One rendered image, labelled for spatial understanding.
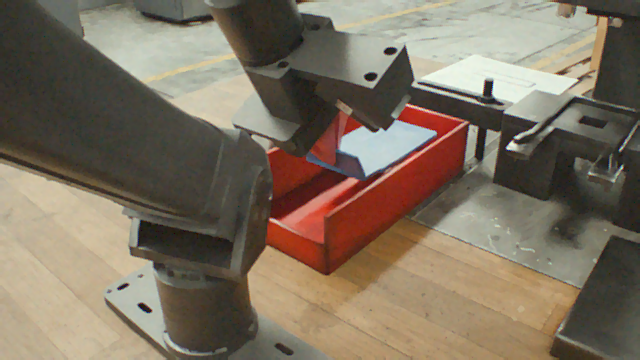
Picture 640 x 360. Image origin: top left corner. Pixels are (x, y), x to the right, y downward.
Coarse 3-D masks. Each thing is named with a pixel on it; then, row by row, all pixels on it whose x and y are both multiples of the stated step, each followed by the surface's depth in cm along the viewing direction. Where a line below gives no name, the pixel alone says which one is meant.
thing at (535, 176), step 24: (504, 144) 56; (552, 144) 53; (576, 144) 51; (504, 168) 57; (528, 168) 55; (552, 168) 54; (624, 168) 49; (528, 192) 56; (552, 192) 56; (624, 192) 49; (624, 216) 50
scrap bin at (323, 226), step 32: (352, 128) 62; (448, 128) 61; (288, 160) 55; (416, 160) 51; (448, 160) 57; (288, 192) 56; (320, 192) 56; (352, 192) 56; (384, 192) 48; (416, 192) 54; (288, 224) 51; (320, 224) 51; (352, 224) 45; (384, 224) 50; (320, 256) 45
